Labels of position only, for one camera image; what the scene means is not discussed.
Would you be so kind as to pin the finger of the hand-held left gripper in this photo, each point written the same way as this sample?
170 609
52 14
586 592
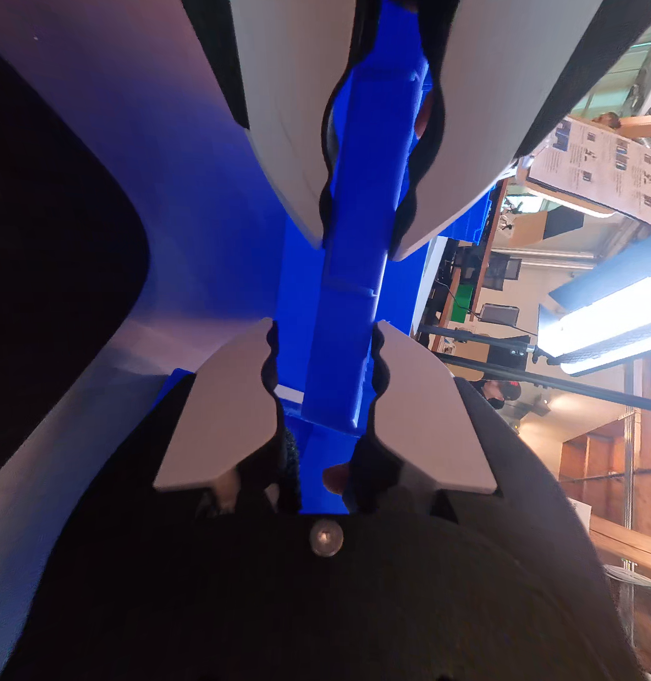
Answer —
490 106
288 106

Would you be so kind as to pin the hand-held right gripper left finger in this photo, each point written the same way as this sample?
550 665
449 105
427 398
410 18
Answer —
224 415

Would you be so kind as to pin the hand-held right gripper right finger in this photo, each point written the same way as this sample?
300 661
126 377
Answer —
426 425

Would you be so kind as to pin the person's right hand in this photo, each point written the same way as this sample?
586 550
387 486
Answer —
336 479

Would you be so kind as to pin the instruction sign on white stand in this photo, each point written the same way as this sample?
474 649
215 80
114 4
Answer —
559 197

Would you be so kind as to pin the printed instruction sheet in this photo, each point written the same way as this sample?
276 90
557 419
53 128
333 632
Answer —
596 159

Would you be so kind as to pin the green plastic bin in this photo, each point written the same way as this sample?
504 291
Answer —
465 298

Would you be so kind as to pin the black tripod stand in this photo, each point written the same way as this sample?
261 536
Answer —
570 384

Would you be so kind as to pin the white panel studio light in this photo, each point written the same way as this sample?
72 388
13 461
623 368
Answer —
612 314

